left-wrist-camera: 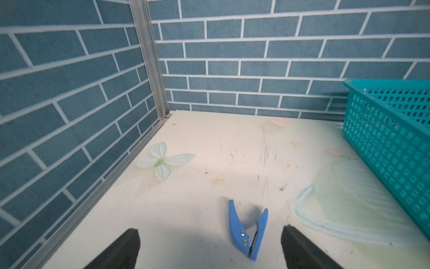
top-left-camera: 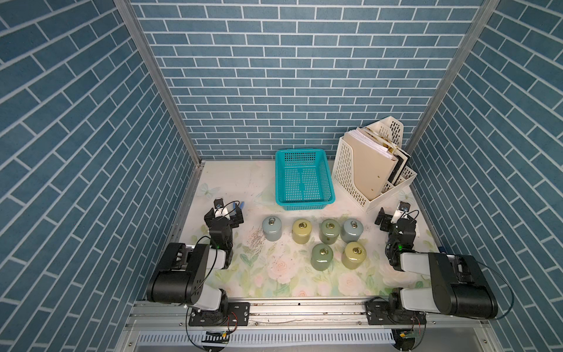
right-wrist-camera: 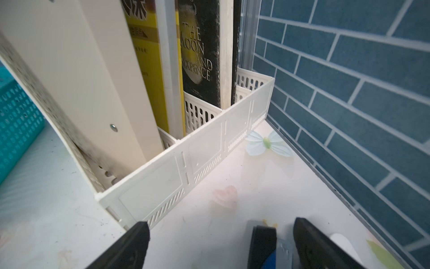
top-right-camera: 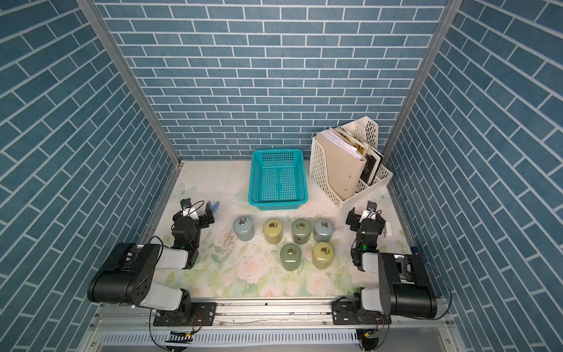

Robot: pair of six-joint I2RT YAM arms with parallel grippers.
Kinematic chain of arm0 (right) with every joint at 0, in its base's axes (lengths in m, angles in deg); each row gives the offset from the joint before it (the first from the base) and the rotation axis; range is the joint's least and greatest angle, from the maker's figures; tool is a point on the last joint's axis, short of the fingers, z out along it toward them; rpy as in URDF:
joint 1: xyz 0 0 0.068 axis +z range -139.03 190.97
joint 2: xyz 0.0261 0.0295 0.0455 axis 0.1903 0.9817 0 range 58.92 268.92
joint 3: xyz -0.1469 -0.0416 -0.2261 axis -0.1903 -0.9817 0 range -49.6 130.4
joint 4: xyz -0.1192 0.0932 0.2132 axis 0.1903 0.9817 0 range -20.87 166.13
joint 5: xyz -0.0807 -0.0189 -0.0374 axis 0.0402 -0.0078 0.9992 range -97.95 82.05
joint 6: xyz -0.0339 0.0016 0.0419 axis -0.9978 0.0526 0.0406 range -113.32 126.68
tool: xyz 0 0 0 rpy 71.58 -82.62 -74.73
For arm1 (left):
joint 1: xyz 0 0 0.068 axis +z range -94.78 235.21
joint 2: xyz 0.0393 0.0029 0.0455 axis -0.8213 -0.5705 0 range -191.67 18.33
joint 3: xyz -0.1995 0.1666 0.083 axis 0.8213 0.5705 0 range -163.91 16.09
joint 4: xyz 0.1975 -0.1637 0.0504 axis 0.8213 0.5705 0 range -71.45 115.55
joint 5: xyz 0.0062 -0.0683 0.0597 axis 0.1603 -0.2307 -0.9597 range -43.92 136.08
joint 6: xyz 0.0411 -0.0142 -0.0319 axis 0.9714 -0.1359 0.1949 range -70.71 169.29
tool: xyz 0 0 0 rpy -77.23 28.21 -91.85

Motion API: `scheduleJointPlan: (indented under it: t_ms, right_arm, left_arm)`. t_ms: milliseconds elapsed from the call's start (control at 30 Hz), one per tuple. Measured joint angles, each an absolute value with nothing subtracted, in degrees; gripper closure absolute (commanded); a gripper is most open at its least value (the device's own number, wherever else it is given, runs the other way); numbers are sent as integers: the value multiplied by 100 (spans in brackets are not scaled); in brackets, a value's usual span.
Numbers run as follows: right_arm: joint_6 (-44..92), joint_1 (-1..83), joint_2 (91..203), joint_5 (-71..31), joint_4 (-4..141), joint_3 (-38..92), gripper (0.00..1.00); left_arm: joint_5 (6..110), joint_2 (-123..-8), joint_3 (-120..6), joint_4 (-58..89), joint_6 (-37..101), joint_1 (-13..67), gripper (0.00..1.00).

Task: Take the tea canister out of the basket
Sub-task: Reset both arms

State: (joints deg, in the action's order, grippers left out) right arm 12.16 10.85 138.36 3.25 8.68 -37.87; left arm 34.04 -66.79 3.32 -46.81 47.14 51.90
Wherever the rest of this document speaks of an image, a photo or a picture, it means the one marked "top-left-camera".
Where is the blue-grey canister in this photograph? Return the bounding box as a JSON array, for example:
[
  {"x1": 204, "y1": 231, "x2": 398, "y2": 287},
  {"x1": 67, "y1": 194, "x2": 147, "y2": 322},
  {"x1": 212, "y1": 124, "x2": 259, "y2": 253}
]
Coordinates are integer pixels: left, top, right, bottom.
[
  {"x1": 262, "y1": 216, "x2": 282, "y2": 242},
  {"x1": 340, "y1": 218, "x2": 364, "y2": 243}
]

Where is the yellow-green canister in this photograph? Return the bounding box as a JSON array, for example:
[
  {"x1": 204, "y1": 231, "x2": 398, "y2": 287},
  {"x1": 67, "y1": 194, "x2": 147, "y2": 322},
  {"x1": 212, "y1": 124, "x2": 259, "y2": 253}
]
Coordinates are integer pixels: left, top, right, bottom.
[
  {"x1": 342, "y1": 241, "x2": 367, "y2": 270},
  {"x1": 292, "y1": 219, "x2": 312, "y2": 244}
]

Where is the green canister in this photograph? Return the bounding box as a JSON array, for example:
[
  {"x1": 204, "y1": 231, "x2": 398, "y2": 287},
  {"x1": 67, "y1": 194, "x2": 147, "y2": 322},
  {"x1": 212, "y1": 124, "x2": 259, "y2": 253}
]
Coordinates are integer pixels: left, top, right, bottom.
[
  {"x1": 311, "y1": 243, "x2": 334, "y2": 271},
  {"x1": 320, "y1": 219, "x2": 341, "y2": 245}
]

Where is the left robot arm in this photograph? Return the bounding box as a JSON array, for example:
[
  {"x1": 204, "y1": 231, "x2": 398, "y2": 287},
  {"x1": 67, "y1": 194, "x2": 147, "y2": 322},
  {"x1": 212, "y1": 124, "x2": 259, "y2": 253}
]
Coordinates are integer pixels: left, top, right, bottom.
[{"x1": 146, "y1": 199, "x2": 244, "y2": 315}]

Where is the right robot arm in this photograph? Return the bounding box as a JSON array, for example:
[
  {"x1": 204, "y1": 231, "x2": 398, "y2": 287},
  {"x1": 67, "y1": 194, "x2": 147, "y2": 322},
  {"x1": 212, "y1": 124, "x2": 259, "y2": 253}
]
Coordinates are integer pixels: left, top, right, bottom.
[{"x1": 368, "y1": 202, "x2": 498, "y2": 324}]

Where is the teal plastic basket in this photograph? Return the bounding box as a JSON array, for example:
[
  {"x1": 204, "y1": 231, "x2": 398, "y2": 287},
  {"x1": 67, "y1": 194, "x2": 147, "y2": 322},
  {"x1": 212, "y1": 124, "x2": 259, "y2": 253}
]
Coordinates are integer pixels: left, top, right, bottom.
[{"x1": 275, "y1": 148, "x2": 336, "y2": 211}]

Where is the beige folder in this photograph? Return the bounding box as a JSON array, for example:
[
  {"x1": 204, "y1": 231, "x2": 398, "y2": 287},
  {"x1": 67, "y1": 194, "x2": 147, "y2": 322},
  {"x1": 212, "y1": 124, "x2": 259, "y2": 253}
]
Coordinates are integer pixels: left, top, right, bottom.
[{"x1": 343, "y1": 128, "x2": 398, "y2": 201}]

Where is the white perforated file holder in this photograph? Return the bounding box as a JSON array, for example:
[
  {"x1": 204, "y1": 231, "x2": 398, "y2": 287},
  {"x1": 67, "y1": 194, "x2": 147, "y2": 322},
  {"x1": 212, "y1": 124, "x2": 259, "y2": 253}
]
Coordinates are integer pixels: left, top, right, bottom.
[{"x1": 332, "y1": 116, "x2": 417, "y2": 212}]

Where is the stack of papers and booklets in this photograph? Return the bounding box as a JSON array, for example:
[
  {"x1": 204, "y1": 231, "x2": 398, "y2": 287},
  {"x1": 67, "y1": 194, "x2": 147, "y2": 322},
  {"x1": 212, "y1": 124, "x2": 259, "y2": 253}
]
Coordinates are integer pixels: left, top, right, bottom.
[{"x1": 359, "y1": 127, "x2": 415, "y2": 186}]

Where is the right circuit board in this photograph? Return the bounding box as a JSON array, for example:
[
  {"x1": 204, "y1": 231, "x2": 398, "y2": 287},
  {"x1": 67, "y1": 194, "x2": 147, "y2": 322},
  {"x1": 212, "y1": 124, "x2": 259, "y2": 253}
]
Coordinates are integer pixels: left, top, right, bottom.
[{"x1": 397, "y1": 330, "x2": 419, "y2": 345}]

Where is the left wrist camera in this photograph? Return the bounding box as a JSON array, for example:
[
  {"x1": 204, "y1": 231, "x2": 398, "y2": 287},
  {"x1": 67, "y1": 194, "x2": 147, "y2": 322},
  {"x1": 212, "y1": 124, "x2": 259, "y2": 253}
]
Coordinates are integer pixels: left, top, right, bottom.
[{"x1": 213, "y1": 198, "x2": 230, "y2": 219}]

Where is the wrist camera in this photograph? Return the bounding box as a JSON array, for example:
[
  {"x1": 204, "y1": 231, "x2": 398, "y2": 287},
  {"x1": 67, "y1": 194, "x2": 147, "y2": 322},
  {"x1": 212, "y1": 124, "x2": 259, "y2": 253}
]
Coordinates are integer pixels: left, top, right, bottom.
[
  {"x1": 213, "y1": 198, "x2": 230, "y2": 219},
  {"x1": 391, "y1": 201, "x2": 411, "y2": 224}
]

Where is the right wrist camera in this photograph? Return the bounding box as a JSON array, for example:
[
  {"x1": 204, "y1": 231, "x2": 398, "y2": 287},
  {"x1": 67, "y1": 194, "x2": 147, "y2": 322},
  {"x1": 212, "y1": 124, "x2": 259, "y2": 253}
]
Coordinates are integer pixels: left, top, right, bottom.
[{"x1": 391, "y1": 201, "x2": 411, "y2": 224}]

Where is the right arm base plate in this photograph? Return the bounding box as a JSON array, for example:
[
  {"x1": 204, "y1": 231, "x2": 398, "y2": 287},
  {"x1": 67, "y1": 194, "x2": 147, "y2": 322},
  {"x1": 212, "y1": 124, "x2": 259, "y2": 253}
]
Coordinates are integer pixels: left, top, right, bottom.
[{"x1": 364, "y1": 297, "x2": 427, "y2": 326}]

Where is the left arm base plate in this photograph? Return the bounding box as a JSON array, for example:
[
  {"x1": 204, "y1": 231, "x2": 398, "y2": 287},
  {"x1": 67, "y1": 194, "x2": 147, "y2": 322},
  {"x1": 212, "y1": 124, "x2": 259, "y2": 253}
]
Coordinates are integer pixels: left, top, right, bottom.
[{"x1": 188, "y1": 302, "x2": 251, "y2": 328}]

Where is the aluminium front rail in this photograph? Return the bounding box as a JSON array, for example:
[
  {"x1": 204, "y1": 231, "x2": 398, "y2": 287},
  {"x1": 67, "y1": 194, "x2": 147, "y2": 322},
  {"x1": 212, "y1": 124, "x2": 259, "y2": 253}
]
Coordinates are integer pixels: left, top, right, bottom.
[{"x1": 125, "y1": 296, "x2": 489, "y2": 331}]

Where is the white slotted cable duct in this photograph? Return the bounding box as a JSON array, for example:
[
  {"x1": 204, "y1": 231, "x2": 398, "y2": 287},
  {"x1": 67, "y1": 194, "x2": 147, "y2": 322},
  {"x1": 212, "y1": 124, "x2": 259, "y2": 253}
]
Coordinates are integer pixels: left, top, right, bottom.
[{"x1": 136, "y1": 329, "x2": 395, "y2": 348}]

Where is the right corner aluminium post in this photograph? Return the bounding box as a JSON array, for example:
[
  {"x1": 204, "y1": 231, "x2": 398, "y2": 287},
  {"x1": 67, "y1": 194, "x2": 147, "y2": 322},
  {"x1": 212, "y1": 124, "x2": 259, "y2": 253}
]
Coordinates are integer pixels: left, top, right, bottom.
[{"x1": 404, "y1": 0, "x2": 502, "y2": 155}]

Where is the corner aluminium post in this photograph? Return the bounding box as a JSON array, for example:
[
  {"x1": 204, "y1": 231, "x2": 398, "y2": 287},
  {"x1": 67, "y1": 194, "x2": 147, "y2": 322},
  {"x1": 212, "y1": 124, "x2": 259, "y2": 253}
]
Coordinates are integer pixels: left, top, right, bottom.
[
  {"x1": 113, "y1": 0, "x2": 205, "y2": 167},
  {"x1": 404, "y1": 0, "x2": 502, "y2": 155}
]

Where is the left corner aluminium post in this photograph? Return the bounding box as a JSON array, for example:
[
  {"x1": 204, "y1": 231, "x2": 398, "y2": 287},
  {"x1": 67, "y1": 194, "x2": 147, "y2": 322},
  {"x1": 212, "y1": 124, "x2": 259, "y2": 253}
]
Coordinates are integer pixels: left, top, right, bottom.
[{"x1": 113, "y1": 0, "x2": 205, "y2": 167}]

